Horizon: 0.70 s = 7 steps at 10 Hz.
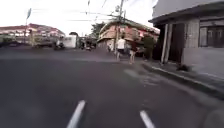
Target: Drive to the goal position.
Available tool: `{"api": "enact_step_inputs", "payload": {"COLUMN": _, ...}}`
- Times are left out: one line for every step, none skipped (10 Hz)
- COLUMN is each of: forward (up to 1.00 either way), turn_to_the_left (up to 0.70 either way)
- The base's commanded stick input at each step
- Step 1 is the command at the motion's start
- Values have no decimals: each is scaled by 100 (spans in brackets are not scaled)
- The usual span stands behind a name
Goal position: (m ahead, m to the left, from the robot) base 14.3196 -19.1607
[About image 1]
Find sign on pole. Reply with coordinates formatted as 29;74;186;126
23;7;33;46

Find white truck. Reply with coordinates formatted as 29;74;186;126
61;35;78;50

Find grey concrete building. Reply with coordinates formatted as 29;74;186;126
148;0;224;80

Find green bush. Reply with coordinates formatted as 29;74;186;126
141;34;157;61

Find tree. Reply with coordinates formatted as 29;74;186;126
89;21;106;40

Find robot's own part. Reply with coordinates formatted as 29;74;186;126
138;110;158;128
65;99;88;128

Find person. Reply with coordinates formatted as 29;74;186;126
128;39;139;65
115;35;128;62

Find grey asphalt road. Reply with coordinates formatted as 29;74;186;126
0;46;224;128

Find building with red roof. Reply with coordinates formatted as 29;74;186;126
0;23;66;48

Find utility pole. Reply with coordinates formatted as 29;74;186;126
114;0;126;54

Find overhead wires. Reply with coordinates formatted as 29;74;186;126
31;0;158;24

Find raised grey pavement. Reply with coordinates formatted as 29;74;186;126
141;59;224;102

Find orange building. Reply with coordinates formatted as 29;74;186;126
96;18;160;53

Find vehicle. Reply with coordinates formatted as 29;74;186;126
53;39;67;52

